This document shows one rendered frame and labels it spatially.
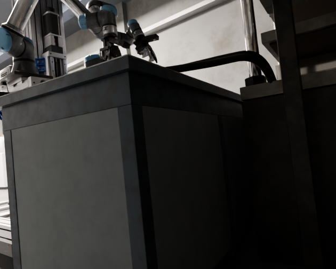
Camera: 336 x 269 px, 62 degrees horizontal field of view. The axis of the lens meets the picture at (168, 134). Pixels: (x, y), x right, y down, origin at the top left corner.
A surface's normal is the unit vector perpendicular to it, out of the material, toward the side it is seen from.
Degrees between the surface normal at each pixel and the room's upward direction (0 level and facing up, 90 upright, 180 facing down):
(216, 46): 90
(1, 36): 96
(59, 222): 90
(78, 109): 90
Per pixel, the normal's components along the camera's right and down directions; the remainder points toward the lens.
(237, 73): -0.62, 0.03
